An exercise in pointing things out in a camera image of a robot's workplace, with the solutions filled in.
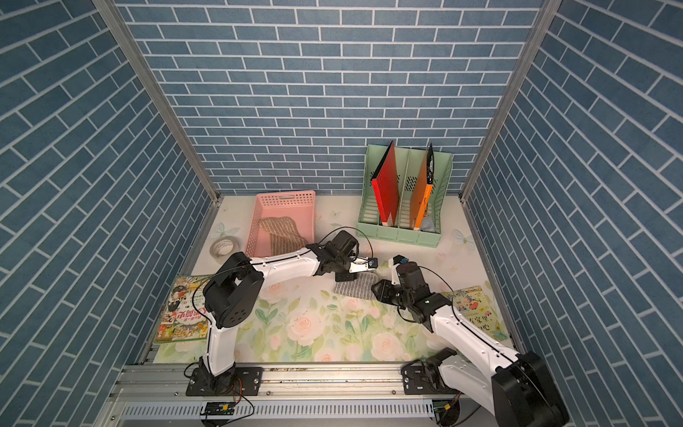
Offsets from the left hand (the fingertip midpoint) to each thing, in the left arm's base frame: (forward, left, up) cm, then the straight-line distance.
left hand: (361, 267), depth 93 cm
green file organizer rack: (+38, -19, +17) cm, 46 cm away
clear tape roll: (+10, +54, -4) cm, 55 cm away
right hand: (-10, -4, +4) cm, 12 cm away
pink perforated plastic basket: (+32, +27, -3) cm, 42 cm away
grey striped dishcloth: (-8, 0, -1) cm, 8 cm away
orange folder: (+13, -19, +25) cm, 34 cm away
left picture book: (-16, +57, -4) cm, 59 cm away
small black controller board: (-40, +40, -8) cm, 57 cm away
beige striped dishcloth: (+15, +30, -2) cm, 34 cm away
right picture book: (-12, -37, -3) cm, 39 cm away
